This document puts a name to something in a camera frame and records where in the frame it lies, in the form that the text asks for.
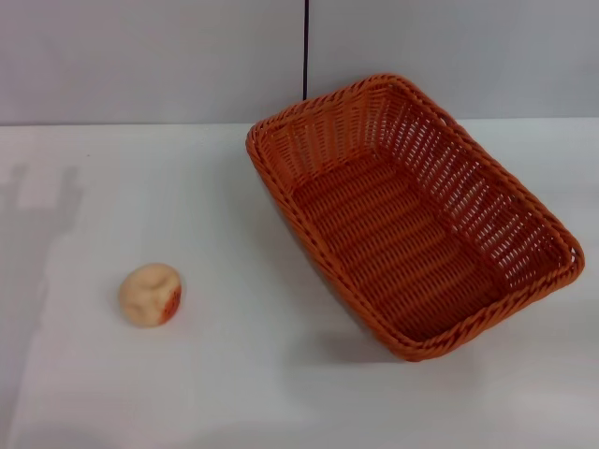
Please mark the round beige bread bun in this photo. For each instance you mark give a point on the round beige bread bun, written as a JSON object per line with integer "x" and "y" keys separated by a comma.
{"x": 147, "y": 295}

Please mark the orange woven wicker basket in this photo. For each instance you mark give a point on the orange woven wicker basket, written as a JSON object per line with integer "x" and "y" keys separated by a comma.
{"x": 393, "y": 243}

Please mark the black vertical wall strip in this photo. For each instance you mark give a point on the black vertical wall strip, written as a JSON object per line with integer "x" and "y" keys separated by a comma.
{"x": 306, "y": 47}

